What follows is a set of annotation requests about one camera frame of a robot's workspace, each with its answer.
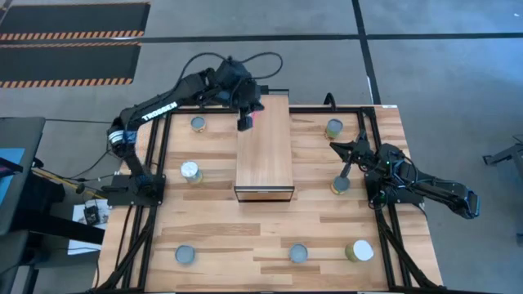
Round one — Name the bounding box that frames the wooden shelf with black frame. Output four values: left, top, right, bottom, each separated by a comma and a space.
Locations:
233, 94, 296, 203

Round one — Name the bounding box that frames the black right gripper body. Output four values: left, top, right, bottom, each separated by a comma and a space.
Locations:
351, 140, 385, 172

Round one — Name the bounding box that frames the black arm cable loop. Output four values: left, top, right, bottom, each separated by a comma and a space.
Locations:
175, 51, 284, 97

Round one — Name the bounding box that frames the green peach label can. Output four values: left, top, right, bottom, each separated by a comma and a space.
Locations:
174, 243, 196, 265

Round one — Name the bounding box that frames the grey lidded tin can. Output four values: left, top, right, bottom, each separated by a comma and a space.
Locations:
288, 243, 310, 265

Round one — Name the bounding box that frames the dark grey desk top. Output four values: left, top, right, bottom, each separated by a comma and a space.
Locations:
0, 117, 47, 237

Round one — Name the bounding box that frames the tall carrots label can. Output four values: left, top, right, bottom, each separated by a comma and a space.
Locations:
180, 160, 204, 185

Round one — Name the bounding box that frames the yellow strip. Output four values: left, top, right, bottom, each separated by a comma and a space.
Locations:
32, 167, 108, 200

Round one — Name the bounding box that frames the orange label can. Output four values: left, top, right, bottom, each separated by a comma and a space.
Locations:
330, 175, 351, 196

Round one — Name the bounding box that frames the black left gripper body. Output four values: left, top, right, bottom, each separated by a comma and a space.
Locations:
231, 78, 265, 108

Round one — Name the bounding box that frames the small black electronic device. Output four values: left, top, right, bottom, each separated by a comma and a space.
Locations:
83, 205, 101, 225

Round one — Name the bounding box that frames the black hazard striped floor mat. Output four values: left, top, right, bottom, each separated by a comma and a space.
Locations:
0, 2, 151, 42
0, 42, 142, 89

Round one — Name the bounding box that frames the black desk leg beam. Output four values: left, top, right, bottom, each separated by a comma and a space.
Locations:
11, 206, 106, 246

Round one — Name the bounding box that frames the short yellow green can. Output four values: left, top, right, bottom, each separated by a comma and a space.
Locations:
190, 115, 208, 134

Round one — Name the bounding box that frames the black metal floor stand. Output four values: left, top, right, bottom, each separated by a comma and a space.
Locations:
482, 134, 523, 173

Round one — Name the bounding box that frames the black aluminium table frame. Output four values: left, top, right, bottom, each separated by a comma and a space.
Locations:
87, 105, 442, 294

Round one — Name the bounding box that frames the mixed fruit label white can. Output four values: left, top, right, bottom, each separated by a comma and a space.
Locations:
344, 239, 375, 263

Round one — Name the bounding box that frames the white paper sheet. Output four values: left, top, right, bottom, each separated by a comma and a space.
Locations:
67, 203, 110, 256

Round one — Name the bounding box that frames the green yellow label can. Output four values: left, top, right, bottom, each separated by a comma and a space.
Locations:
324, 118, 345, 141

